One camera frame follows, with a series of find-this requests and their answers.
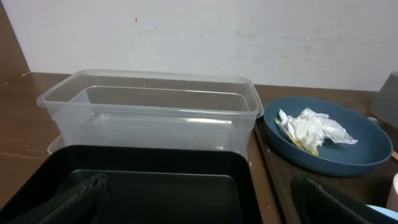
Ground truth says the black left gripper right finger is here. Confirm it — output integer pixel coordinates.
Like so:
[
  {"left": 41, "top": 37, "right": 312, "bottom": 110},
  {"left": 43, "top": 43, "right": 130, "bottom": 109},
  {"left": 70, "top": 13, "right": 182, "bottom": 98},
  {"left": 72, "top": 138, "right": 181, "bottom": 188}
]
[{"left": 290, "top": 174, "right": 372, "bottom": 224}]

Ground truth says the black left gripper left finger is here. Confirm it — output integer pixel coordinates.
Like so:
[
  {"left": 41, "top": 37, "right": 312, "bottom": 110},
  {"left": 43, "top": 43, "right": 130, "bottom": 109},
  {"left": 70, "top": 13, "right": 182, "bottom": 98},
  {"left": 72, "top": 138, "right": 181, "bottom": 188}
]
[{"left": 7, "top": 173, "right": 111, "bottom": 224}]

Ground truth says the white paper napkin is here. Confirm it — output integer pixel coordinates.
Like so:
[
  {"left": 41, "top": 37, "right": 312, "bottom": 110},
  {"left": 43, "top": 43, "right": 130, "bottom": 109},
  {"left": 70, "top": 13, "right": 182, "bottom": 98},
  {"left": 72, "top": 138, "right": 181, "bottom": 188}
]
[{"left": 276, "top": 108, "right": 358, "bottom": 150}]

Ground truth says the green yellow snack wrapper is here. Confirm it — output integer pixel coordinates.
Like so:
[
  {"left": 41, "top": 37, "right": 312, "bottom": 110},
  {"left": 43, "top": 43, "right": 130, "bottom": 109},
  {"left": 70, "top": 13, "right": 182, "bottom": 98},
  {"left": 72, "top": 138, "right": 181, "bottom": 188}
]
[{"left": 274, "top": 118, "right": 319, "bottom": 156}]

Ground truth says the clear plastic waste bin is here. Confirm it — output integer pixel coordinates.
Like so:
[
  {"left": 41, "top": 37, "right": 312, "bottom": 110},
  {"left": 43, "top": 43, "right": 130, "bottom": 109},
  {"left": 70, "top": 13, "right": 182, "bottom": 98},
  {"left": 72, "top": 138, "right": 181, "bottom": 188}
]
[{"left": 37, "top": 69, "right": 264, "bottom": 156}]

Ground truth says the brown serving tray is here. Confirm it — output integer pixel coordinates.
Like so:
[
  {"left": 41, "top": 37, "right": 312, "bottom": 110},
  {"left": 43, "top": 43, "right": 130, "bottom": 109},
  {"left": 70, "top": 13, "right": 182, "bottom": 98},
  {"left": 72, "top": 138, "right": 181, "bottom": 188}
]
[{"left": 254, "top": 118, "right": 397, "bottom": 223}]

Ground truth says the black plastic tray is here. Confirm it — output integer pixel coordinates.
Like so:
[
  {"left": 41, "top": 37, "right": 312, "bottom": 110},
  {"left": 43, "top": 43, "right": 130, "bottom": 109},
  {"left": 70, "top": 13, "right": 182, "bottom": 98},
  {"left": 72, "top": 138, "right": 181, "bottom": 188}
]
[{"left": 1, "top": 146, "right": 262, "bottom": 223}]

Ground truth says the light blue bowl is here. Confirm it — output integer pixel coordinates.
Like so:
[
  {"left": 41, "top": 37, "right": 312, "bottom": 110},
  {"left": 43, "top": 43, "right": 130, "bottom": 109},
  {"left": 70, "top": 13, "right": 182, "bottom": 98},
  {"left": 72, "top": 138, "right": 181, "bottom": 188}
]
[{"left": 368, "top": 205, "right": 398, "bottom": 221}]

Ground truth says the dark blue plate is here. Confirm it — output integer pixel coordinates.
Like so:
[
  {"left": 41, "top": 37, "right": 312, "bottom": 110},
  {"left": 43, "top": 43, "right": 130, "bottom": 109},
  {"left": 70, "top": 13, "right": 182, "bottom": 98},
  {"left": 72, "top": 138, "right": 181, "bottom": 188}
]
[{"left": 263, "top": 97, "right": 393, "bottom": 177}]

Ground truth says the wooden chopstick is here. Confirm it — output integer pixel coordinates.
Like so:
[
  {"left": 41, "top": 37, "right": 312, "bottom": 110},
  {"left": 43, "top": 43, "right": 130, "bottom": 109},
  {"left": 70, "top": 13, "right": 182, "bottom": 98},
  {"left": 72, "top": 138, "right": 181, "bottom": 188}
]
[{"left": 392, "top": 151, "right": 398, "bottom": 161}]

